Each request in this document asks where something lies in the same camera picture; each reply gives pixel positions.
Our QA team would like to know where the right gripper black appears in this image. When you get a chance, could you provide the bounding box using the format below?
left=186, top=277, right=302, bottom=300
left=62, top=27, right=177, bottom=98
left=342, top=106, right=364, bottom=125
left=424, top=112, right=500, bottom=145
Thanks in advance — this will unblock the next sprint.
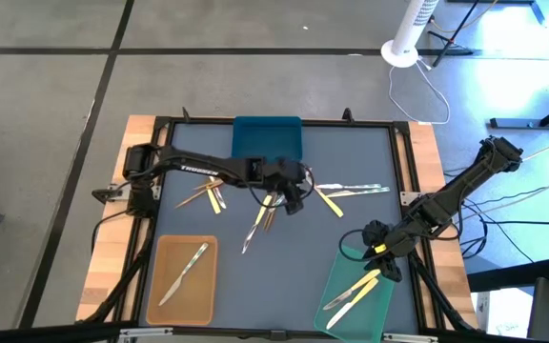
left=362, top=218, right=418, bottom=283

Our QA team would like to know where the blue plastic bin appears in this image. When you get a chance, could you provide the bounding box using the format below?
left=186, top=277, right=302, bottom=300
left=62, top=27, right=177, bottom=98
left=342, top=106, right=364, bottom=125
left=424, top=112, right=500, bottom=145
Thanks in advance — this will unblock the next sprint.
left=231, top=115, right=303, bottom=164

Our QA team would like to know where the teal plastic bin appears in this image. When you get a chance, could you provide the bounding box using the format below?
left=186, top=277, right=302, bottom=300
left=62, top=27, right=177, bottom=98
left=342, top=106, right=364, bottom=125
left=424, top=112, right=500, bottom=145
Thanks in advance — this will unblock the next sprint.
left=313, top=245, right=396, bottom=343

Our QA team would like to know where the black gantry strut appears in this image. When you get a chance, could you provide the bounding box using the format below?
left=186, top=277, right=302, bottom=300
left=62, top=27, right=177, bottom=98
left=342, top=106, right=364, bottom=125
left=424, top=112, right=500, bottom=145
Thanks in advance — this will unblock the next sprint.
left=407, top=256, right=478, bottom=333
left=76, top=216, right=157, bottom=326

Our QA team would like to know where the black floor beam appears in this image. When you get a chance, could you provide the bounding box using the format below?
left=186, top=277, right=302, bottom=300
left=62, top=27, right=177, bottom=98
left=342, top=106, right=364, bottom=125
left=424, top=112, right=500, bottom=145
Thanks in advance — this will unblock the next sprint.
left=467, top=256, right=549, bottom=293

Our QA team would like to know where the orange plastic bin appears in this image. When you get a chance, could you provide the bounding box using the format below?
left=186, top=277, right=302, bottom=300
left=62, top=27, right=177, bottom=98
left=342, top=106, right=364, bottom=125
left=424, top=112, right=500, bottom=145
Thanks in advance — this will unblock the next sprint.
left=145, top=234, right=219, bottom=327

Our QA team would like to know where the black desk leg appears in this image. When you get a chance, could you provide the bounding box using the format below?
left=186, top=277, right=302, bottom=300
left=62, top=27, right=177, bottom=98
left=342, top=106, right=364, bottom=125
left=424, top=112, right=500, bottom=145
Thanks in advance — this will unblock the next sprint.
left=489, top=92, right=549, bottom=130

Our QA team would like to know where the white tower fan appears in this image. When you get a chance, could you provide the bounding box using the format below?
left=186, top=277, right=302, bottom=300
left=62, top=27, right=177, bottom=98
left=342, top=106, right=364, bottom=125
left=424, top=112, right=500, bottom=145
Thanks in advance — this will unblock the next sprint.
left=380, top=0, right=440, bottom=69

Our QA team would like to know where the black tripod stand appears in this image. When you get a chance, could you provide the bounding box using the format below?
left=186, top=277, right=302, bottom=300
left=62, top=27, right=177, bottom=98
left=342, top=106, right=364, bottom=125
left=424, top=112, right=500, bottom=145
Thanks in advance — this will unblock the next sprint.
left=431, top=0, right=483, bottom=68

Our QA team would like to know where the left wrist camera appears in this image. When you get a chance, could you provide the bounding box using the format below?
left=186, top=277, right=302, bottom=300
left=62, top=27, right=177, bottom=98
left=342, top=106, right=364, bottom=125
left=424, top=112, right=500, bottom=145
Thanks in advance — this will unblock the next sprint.
left=282, top=189, right=305, bottom=216

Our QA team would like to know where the black table frame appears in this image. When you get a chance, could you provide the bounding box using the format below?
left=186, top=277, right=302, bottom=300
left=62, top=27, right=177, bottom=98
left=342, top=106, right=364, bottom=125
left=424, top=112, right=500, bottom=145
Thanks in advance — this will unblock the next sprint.
left=150, top=107, right=423, bottom=340

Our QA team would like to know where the silver metal bracket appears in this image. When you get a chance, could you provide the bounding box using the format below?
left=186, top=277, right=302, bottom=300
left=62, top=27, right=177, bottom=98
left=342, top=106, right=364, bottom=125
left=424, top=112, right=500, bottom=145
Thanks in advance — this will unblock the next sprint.
left=382, top=333, right=438, bottom=343
left=118, top=327, right=174, bottom=340

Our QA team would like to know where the black floor cable bundle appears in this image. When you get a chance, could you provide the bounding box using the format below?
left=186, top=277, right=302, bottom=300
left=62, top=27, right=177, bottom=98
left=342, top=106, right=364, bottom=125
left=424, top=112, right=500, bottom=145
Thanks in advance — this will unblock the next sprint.
left=453, top=188, right=549, bottom=266

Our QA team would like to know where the white fan cable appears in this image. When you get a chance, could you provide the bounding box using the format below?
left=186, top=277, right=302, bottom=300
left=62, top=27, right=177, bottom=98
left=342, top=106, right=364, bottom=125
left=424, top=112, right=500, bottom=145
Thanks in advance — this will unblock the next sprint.
left=388, top=57, right=451, bottom=126

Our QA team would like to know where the orange floor cable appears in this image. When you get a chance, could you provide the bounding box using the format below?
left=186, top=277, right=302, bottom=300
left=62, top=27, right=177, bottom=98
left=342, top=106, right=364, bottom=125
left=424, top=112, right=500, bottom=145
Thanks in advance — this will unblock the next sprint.
left=429, top=0, right=499, bottom=34

